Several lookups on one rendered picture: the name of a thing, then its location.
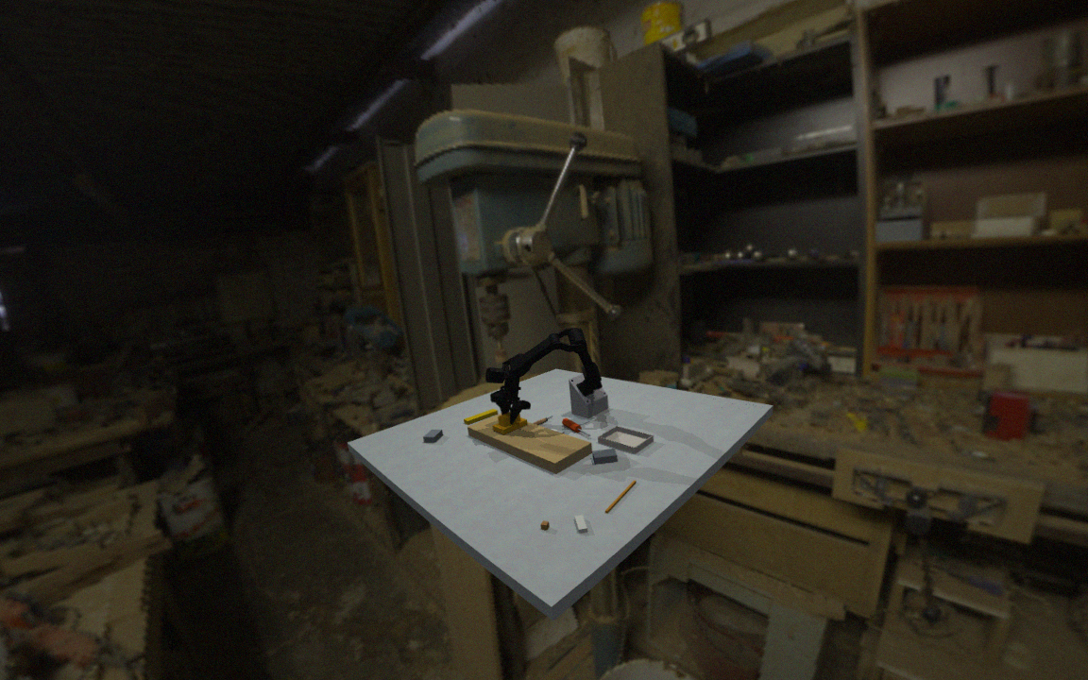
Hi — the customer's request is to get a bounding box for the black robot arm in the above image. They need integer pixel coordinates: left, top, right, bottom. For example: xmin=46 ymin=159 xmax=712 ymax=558
xmin=485 ymin=327 xmax=603 ymax=404

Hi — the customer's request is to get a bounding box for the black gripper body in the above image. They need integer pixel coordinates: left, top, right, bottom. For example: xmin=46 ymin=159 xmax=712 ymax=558
xmin=499 ymin=383 xmax=531 ymax=410

